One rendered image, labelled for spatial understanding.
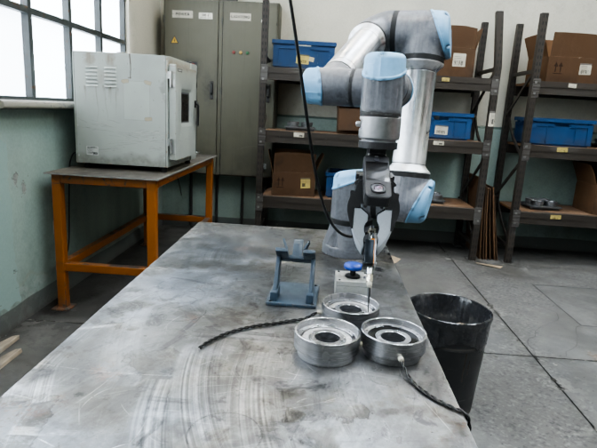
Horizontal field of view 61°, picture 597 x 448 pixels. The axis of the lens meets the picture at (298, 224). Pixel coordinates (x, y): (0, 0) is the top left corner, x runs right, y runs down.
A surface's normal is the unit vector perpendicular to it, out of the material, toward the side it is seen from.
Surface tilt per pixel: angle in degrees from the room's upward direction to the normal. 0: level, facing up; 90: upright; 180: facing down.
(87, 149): 90
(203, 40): 90
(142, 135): 91
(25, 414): 0
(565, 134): 90
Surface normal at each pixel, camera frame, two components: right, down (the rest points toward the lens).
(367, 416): 0.05, -0.97
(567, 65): 0.03, 0.25
